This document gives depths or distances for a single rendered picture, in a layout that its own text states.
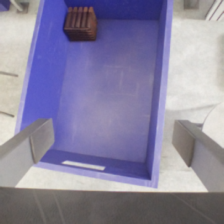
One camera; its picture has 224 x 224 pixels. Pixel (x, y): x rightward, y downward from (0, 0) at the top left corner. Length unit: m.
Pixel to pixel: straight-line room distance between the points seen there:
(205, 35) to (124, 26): 0.48
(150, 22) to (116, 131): 0.46
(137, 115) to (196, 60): 0.49
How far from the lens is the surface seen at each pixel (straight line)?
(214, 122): 0.64
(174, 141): 0.17
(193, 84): 0.91
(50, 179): 0.98
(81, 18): 0.69
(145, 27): 0.74
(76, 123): 0.65
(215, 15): 1.07
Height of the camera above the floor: 0.83
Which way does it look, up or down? 79 degrees down
